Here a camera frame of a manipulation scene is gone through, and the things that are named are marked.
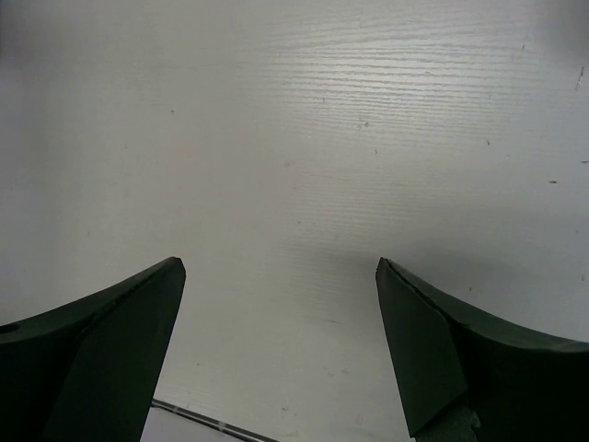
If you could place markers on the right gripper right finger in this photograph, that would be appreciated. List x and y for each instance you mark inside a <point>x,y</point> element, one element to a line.
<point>466,375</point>

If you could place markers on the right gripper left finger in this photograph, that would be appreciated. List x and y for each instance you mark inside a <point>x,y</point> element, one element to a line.
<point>88,370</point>

